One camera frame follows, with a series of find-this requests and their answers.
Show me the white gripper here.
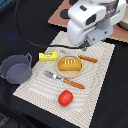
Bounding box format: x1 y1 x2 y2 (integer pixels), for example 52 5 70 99
67 1 113 47

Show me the red tomato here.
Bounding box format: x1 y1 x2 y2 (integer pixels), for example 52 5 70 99
58 90 73 106

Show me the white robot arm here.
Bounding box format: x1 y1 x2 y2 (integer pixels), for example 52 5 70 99
67 0 126 49

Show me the black stove burner disc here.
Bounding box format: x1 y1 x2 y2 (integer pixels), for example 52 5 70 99
60 9 70 19

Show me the bread loaf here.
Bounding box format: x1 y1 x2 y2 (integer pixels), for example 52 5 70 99
59 62 82 71

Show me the yellow butter box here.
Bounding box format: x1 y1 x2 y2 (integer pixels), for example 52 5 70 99
39 52 57 61

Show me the white woven placemat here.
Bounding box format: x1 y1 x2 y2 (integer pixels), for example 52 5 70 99
12 30 116 128

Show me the large grey pot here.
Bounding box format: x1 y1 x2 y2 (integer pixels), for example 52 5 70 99
0 54 32 84

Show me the black cable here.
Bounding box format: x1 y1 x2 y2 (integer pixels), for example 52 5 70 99
13 0 69 50

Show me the knife with wooden handle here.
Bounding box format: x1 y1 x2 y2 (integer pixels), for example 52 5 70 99
59 49 99 64

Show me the fork with wooden handle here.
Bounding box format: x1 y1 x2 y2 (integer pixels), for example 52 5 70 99
44 71 85 89

